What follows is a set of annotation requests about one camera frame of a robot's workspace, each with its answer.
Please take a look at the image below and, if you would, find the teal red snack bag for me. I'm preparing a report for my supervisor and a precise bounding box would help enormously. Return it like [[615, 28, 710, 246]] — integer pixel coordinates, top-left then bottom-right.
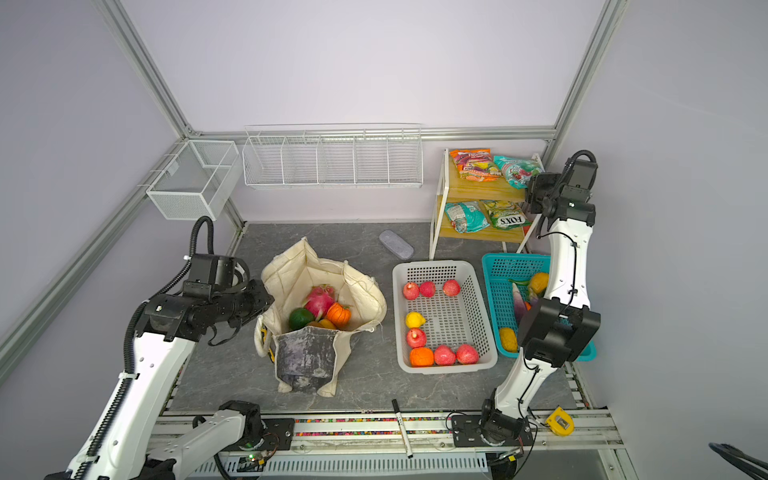
[[493, 155, 544, 189]]

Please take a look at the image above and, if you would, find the green bell pepper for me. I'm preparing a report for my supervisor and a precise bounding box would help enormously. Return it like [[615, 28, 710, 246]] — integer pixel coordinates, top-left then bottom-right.
[[288, 307, 315, 331]]

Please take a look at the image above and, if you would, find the cream canvas grocery bag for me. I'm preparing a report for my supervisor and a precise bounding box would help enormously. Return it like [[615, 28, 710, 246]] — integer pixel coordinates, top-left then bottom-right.
[[254, 238, 387, 397]]

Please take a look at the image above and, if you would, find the pink dragon fruit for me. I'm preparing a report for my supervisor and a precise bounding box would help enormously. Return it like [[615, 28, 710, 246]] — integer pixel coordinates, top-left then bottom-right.
[[304, 284, 336, 320]]

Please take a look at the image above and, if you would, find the small orange pumpkin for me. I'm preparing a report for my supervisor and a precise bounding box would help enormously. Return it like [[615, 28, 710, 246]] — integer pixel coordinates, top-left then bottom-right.
[[325, 302, 352, 329]]

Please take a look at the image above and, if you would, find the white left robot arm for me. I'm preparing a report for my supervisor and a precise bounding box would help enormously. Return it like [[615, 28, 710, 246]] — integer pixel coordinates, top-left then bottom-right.
[[52, 216, 273, 479]]

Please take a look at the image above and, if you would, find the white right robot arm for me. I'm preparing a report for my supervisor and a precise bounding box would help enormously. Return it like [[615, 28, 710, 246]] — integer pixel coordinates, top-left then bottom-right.
[[479, 150, 601, 445]]

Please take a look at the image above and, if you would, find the green Fox's candy bag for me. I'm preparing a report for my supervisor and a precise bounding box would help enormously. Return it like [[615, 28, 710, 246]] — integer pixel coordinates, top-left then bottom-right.
[[481, 200, 531, 231]]

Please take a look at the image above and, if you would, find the orange pink snack bag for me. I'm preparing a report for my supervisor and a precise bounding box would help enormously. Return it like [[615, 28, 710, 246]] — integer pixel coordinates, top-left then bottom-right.
[[449, 149, 502, 182]]

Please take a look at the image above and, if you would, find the white metal wooden shelf rack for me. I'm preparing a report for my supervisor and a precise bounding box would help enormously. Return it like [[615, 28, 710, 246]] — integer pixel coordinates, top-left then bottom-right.
[[428, 149, 540, 260]]

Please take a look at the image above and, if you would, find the yellow bell pepper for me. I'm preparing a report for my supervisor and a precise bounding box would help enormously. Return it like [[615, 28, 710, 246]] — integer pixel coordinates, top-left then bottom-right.
[[528, 272, 549, 297]]

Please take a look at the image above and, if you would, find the teal plastic basket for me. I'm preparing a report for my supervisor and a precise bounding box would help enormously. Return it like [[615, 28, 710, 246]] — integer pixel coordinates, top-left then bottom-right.
[[482, 252, 601, 367]]

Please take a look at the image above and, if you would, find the light purple eggplant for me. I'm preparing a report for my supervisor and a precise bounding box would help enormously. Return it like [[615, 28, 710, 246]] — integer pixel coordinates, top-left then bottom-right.
[[512, 283, 528, 326]]

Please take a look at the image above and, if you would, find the yellow corn cob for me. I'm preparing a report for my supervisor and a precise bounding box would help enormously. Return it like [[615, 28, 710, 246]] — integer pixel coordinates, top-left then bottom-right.
[[499, 327, 519, 353]]

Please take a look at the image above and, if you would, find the white plastic basket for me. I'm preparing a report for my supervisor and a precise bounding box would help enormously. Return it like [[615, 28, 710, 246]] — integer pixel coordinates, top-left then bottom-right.
[[392, 260, 498, 375]]

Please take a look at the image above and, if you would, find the grey fabric glasses case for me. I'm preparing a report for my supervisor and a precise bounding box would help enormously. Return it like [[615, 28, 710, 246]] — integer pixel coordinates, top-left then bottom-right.
[[379, 230, 415, 261]]

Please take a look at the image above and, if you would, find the yellow lemon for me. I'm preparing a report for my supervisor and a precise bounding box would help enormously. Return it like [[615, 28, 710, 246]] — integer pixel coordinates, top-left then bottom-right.
[[405, 311, 426, 329]]

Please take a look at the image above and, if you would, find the black white marker pen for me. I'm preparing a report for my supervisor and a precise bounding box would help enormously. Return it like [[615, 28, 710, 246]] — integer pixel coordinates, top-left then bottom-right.
[[391, 399, 414, 459]]

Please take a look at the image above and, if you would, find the black tripod leg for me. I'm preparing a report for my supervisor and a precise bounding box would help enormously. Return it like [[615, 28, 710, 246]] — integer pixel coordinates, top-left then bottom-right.
[[708, 442, 768, 480]]

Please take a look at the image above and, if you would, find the white mesh wall box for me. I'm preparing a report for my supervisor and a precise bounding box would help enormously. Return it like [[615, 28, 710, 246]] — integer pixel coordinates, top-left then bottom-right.
[[147, 140, 243, 221]]

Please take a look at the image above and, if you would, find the white wire wall basket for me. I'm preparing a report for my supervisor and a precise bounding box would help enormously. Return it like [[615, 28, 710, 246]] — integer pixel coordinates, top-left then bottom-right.
[[241, 123, 424, 188]]

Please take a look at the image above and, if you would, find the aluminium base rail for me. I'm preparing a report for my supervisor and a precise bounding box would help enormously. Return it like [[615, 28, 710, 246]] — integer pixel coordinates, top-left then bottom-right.
[[146, 407, 625, 480]]

